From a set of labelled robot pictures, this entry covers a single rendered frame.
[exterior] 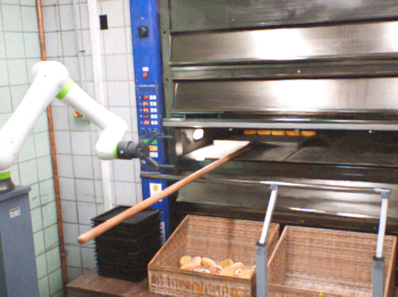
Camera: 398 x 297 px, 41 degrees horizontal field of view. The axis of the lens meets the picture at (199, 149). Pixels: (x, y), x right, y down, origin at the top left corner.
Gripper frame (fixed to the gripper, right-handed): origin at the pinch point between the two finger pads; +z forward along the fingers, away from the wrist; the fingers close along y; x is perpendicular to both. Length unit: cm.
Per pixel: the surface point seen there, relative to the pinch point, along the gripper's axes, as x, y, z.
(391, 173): -54, 17, 91
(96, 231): 70, 14, 8
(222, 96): -55, -20, 4
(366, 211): -53, 37, 80
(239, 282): -7, 62, 29
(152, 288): -8, 72, -18
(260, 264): 5, 46, 44
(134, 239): -17, 51, -33
